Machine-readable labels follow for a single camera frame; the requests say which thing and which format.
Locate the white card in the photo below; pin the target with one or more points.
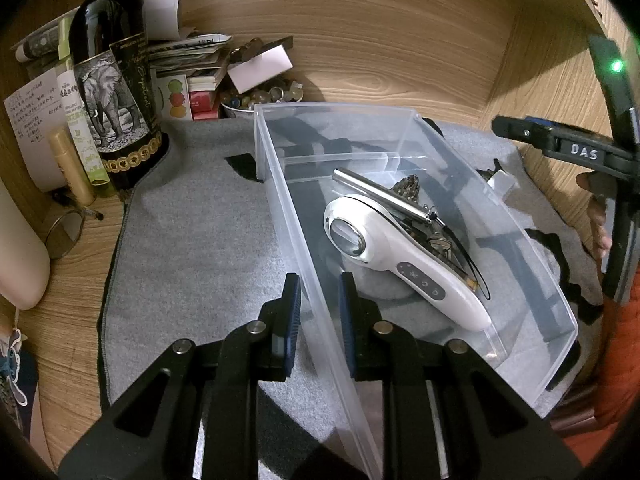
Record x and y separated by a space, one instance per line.
260 67

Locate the handwritten paper note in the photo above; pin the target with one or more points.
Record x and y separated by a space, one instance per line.
30 110

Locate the slim green spray bottle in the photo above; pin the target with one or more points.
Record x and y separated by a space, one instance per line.
82 130

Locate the yellow tube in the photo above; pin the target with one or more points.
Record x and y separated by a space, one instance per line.
67 160

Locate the person's right forearm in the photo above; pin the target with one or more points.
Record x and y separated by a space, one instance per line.
620 370

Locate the dark wine bottle elephant label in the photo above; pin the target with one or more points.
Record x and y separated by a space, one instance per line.
115 85

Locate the metal key bunch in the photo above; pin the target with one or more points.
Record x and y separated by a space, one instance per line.
410 187

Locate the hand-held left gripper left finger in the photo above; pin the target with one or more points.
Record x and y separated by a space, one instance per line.
292 310

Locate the clear plastic container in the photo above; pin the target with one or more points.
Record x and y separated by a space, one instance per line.
500 280

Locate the small white box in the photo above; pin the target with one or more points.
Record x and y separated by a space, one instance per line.
500 180

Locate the pile of papers and booklets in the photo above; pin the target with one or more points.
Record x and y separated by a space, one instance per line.
190 55

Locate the person's right hand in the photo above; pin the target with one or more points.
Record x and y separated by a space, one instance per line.
595 215

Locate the silver metal tube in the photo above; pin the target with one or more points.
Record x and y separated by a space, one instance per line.
380 191

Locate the grey printed mat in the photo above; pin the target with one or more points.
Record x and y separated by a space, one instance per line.
200 220

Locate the white handheld device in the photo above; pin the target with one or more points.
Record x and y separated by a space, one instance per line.
400 260

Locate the pink thermos bottle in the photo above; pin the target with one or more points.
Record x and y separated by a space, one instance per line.
20 260

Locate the bowl of polished stones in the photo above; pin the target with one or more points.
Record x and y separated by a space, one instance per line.
250 100

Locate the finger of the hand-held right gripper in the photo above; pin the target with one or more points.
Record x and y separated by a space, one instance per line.
520 129

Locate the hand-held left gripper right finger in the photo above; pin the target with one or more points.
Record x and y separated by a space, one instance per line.
347 320

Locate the sticker sheet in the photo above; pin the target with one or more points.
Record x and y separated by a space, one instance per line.
12 365

